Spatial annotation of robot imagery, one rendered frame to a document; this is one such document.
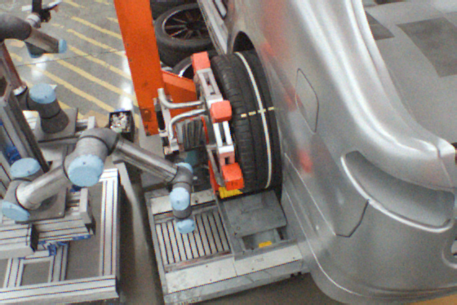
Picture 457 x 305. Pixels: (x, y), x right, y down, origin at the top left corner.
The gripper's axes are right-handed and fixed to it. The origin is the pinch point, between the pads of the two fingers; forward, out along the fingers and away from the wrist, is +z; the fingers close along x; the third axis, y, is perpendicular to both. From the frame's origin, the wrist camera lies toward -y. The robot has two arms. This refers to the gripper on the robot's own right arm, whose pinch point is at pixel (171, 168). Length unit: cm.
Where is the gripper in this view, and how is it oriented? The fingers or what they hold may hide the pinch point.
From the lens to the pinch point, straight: 208.1
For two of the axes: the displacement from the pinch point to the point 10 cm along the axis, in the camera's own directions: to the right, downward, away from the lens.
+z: -2.5, -7.0, 6.7
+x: -9.7, 2.2, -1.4
